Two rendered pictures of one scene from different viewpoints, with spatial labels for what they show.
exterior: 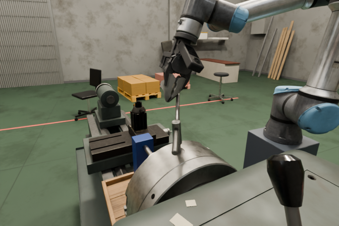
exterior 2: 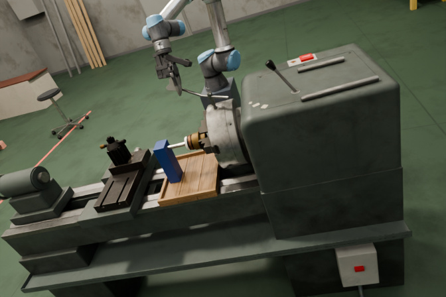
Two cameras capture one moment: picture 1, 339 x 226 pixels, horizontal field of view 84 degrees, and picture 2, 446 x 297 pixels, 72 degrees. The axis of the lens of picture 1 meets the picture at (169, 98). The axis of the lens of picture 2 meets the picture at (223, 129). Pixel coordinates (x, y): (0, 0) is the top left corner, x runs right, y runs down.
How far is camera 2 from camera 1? 1.05 m
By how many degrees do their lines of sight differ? 47
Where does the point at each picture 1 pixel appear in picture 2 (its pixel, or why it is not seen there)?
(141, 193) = (223, 131)
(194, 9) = (164, 32)
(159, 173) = (222, 118)
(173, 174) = (227, 112)
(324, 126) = (237, 63)
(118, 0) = not seen: outside the picture
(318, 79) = (222, 41)
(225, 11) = (175, 26)
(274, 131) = (215, 84)
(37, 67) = not seen: outside the picture
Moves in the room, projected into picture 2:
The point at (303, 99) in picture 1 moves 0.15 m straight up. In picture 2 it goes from (222, 55) to (214, 28)
